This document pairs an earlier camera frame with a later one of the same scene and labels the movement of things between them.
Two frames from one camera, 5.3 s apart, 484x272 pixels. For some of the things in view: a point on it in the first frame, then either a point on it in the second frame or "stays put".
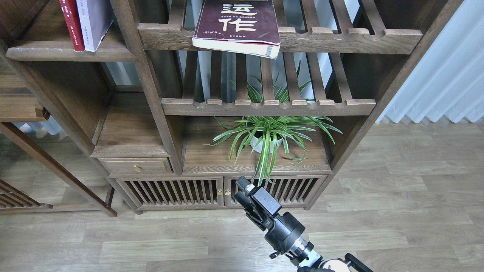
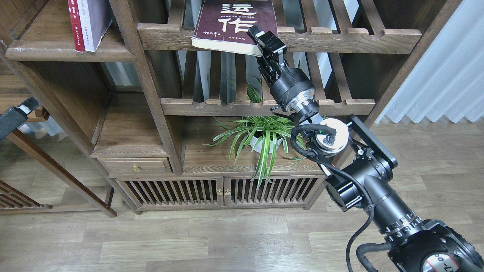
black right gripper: (287, 231) to (293, 91)
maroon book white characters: (246, 27) stays put
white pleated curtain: (449, 80) stays put
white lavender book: (95, 18) stays put
